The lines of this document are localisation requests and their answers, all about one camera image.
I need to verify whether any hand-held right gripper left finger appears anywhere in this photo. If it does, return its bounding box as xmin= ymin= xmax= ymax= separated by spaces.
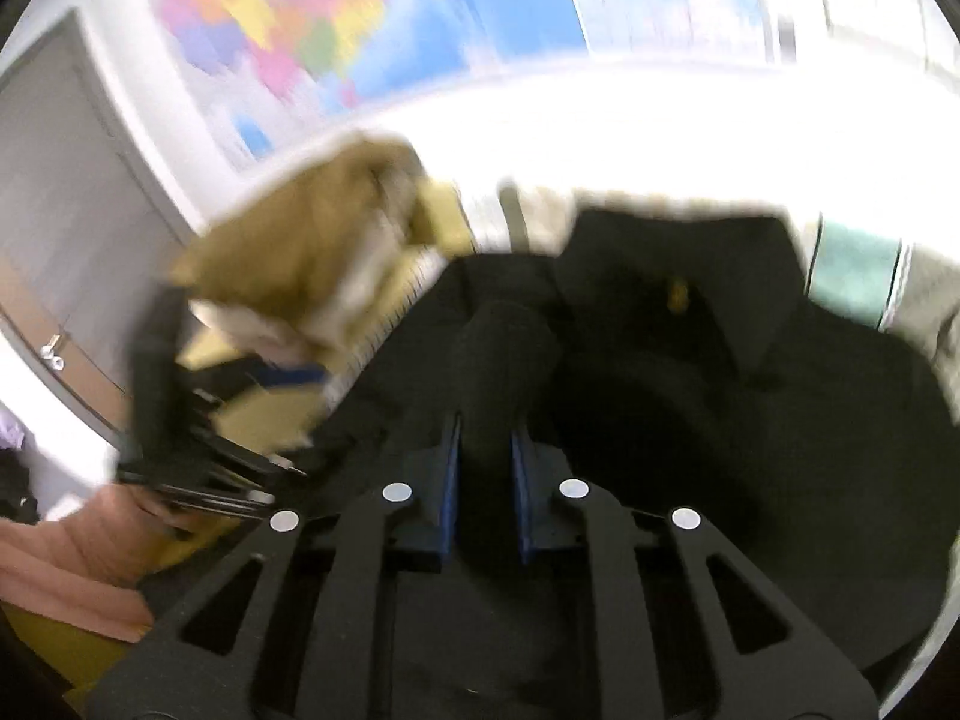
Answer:
xmin=86 ymin=411 xmax=462 ymax=720

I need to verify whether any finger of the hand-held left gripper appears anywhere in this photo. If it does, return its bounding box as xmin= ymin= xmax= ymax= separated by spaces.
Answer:
xmin=225 ymin=360 xmax=331 ymax=391

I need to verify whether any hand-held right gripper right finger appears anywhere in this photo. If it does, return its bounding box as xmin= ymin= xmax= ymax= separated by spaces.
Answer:
xmin=510 ymin=427 xmax=878 ymax=720

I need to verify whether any black garment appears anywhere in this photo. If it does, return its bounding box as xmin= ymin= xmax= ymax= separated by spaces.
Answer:
xmin=135 ymin=206 xmax=957 ymax=720

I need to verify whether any person's left forearm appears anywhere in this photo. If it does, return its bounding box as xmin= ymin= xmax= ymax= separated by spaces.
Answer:
xmin=0 ymin=484 xmax=196 ymax=642

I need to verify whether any mustard folded garment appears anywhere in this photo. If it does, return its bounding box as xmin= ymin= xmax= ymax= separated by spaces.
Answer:
xmin=169 ymin=131 xmax=481 ymax=331

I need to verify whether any dark cloth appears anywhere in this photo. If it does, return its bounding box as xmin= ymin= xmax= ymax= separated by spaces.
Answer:
xmin=0 ymin=446 xmax=38 ymax=526

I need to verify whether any grey wooden door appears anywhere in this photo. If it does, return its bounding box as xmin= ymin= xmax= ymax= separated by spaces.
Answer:
xmin=0 ymin=7 xmax=218 ymax=451

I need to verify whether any teal lattice quilt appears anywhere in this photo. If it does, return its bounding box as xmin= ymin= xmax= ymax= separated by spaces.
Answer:
xmin=806 ymin=221 xmax=912 ymax=331

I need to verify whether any colourful wall map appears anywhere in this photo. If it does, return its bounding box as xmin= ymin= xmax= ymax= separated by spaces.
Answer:
xmin=146 ymin=0 xmax=960 ymax=166

